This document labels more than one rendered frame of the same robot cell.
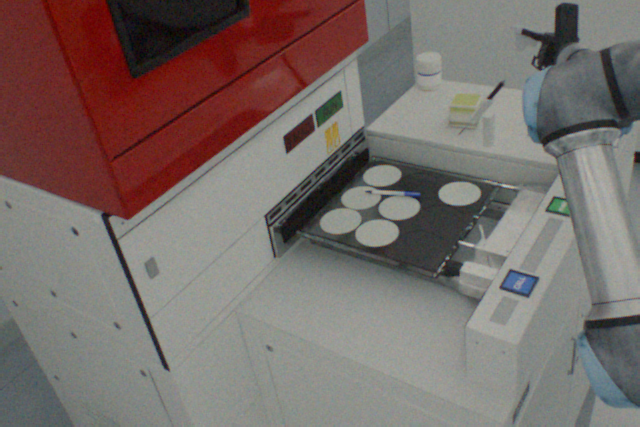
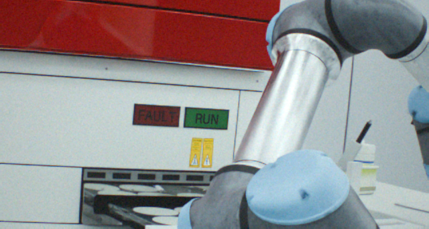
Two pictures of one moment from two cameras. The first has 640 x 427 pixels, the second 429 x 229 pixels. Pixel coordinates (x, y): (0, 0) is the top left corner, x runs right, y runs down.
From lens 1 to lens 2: 1.10 m
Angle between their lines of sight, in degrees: 35
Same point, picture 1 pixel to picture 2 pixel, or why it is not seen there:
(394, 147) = not seen: hidden behind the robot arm
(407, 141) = not seen: hidden behind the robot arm
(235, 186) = (59, 110)
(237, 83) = (90, 4)
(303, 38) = (181, 13)
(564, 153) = (278, 58)
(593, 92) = (314, 7)
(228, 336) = not seen: outside the picture
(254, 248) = (58, 191)
